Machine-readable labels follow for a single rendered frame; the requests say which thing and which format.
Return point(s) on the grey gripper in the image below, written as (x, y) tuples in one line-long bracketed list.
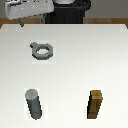
[(21, 22)]

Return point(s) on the grey cylindrical peg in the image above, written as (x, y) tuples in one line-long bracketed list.
[(33, 103)]

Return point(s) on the brown wooden block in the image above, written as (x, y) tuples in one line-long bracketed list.
[(94, 103)]

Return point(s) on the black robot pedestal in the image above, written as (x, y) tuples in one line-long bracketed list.
[(66, 14)]

